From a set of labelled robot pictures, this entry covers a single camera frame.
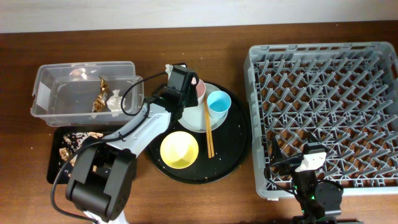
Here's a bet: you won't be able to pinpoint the grey dishwasher rack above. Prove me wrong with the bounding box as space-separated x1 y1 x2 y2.
244 42 397 200

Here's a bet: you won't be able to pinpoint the blue cup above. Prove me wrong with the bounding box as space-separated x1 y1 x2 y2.
206 90 231 119

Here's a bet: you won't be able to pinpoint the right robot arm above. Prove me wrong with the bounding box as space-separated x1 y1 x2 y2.
264 133 344 224

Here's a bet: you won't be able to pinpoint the gold snack wrapper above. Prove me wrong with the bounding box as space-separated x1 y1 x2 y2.
90 77 109 113

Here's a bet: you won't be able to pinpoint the black rectangular tray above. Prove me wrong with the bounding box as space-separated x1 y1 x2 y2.
47 125 122 184

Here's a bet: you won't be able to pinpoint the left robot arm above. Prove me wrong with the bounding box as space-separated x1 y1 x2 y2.
65 65 199 223

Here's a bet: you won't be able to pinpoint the wooden chopstick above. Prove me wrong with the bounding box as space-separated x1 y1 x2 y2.
203 96 215 159
203 97 212 159

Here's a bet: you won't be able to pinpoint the yellow bowl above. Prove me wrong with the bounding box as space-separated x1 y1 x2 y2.
160 131 199 169

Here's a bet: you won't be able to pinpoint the food scraps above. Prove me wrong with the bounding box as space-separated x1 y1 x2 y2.
58 132 104 165

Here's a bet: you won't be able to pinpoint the clear plastic bin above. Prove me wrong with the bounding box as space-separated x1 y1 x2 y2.
30 61 142 126

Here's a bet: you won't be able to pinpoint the grey plate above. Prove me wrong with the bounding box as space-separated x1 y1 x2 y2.
179 102 228 133

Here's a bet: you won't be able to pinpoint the pink cup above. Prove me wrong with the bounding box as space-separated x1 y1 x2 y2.
196 80 206 104

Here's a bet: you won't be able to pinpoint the wooden chopstick right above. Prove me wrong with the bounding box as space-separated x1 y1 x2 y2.
203 96 215 159

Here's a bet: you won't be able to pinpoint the white napkin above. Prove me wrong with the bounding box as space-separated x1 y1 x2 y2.
106 90 124 112

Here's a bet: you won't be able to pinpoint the wooden chopstick left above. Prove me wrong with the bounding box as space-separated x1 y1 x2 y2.
203 97 212 159

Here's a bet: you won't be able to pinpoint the round black tray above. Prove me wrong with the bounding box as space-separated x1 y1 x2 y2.
146 83 252 184

